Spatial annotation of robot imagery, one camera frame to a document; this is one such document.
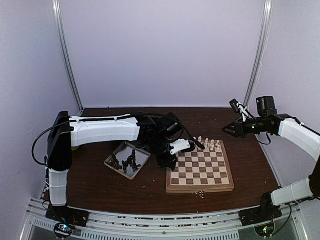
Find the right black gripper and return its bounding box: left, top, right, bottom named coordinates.
left=222, top=116, right=266, bottom=139

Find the wooden chess board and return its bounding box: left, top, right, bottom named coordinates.
left=166, top=138, right=235, bottom=194

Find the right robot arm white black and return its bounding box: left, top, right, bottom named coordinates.
left=222, top=96, right=320, bottom=221

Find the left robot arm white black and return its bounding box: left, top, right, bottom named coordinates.
left=40, top=111, right=190, bottom=222

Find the metal tray wooden rim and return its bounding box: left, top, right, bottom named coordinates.
left=104, top=142, right=151, bottom=180

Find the green bowl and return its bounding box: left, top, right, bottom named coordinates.
left=71, top=146, right=79, bottom=151

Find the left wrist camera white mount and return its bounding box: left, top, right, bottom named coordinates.
left=169, top=139, right=195, bottom=155

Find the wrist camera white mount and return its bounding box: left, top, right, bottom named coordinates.
left=169, top=139, right=195, bottom=155
left=229, top=99, right=252, bottom=122

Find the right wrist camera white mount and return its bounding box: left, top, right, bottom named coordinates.
left=229, top=99, right=252, bottom=122

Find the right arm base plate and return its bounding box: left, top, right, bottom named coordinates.
left=238, top=207, right=282, bottom=227

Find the aluminium front rail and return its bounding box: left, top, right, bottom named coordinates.
left=24, top=196, right=303, bottom=240

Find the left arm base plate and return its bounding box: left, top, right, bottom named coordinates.
left=45, top=207, right=89, bottom=227

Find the right aluminium frame post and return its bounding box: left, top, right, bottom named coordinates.
left=243, top=0, right=274, bottom=107

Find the aluminium frame post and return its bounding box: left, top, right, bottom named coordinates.
left=52, top=0, right=84, bottom=113
left=243, top=0, right=274, bottom=107

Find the left aluminium frame post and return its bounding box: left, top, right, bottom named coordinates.
left=52, top=0, right=84, bottom=113

